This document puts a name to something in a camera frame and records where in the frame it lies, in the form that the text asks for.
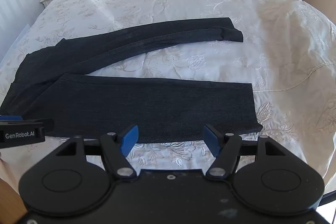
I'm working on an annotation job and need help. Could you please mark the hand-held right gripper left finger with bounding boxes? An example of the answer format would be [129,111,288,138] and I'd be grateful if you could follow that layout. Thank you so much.
[54,124,139,180]

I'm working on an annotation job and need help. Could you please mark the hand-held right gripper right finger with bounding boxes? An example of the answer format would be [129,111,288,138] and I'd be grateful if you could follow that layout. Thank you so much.
[203,124,285,178]

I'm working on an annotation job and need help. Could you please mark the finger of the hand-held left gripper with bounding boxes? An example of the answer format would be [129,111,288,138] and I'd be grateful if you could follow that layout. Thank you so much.
[0,115,23,122]
[43,119,55,136]

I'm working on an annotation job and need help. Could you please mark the dark grey pants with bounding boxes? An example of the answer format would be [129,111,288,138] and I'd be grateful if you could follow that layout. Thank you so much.
[0,17,263,144]

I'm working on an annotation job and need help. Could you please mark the white embroidered bedspread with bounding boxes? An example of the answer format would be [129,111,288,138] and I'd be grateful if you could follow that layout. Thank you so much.
[0,0,336,188]

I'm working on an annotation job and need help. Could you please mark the black cable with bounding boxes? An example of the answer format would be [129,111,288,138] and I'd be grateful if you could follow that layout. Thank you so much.
[319,189,336,210]

